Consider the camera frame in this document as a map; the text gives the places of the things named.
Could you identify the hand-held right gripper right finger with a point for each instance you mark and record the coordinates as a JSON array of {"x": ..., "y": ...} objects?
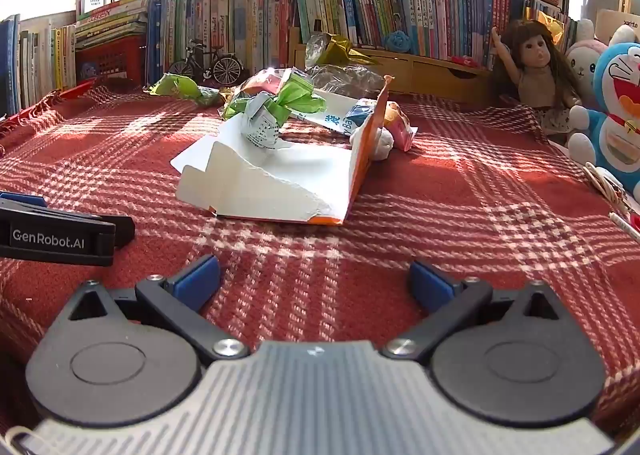
[{"x": 432, "y": 285}]

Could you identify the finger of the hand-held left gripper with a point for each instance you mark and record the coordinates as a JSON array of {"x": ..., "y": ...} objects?
[
  {"x": 122, "y": 231},
  {"x": 20, "y": 198}
]

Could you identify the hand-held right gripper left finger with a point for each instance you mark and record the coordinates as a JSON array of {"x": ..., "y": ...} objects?
[{"x": 195, "y": 282}]

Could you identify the blue pink snack packet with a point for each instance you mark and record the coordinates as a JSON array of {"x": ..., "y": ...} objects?
[{"x": 404, "y": 136}]

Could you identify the clear plastic bag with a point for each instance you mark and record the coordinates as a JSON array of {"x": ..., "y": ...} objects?
[{"x": 340, "y": 77}]

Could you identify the row of thin pale books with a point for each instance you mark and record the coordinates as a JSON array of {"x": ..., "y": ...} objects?
[{"x": 35, "y": 60}]

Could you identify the stack of flat picture books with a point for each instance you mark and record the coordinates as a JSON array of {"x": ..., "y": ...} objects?
[{"x": 110, "y": 25}]

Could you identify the row of tall mixed books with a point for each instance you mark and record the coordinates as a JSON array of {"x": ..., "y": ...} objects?
[{"x": 235, "y": 30}]

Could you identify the row of colourful paperback books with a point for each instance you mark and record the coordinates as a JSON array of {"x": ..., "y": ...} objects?
[{"x": 375, "y": 0}]

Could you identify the red plaid blanket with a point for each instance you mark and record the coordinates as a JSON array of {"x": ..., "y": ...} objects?
[{"x": 450, "y": 215}]

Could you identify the torn white orange cardboard box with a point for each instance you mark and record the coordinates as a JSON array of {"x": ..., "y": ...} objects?
[{"x": 260, "y": 185}]

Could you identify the crumpled white wrapper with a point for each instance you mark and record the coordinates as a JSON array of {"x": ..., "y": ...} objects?
[{"x": 377, "y": 145}]

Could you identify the crumpled green wrapper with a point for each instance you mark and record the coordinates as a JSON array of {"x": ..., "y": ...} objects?
[{"x": 175, "y": 85}]

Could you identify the red plastic basket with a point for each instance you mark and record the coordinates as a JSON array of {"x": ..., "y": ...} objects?
[{"x": 115, "y": 60}]

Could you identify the crumpled printed paper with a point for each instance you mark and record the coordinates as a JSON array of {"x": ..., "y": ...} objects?
[{"x": 260, "y": 127}]

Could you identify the miniature black bicycle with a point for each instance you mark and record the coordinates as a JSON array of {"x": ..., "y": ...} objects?
[{"x": 227, "y": 69}]

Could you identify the red white pen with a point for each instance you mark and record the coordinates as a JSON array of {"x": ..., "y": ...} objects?
[{"x": 622, "y": 224}]

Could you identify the orange snack bag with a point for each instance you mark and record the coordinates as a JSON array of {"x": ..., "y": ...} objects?
[{"x": 260, "y": 81}]

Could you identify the flat white blue packet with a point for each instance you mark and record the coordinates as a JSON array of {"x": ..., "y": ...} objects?
[{"x": 325, "y": 110}]

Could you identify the white paper label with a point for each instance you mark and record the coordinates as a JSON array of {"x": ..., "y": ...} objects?
[{"x": 92, "y": 3}]

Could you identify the wooden drawer organizer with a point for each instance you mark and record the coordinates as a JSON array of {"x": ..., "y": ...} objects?
[{"x": 430, "y": 72}]

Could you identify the green wrapper with white paper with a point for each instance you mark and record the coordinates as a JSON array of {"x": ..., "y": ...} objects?
[{"x": 295, "y": 95}]

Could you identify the blue yarn flower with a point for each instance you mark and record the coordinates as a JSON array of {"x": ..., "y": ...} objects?
[{"x": 397, "y": 41}]

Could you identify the brown haired doll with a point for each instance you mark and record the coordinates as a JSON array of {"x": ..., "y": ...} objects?
[{"x": 537, "y": 60}]

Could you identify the large gold foil bag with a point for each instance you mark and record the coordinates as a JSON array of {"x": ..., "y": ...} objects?
[{"x": 345, "y": 50}]

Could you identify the white bunny plush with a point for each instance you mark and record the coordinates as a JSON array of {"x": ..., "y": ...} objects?
[{"x": 585, "y": 65}]

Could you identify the blue cat plush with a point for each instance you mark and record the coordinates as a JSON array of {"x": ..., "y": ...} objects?
[{"x": 620, "y": 85}]

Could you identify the brown cardboard box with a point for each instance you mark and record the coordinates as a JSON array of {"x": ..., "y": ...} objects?
[{"x": 615, "y": 25}]

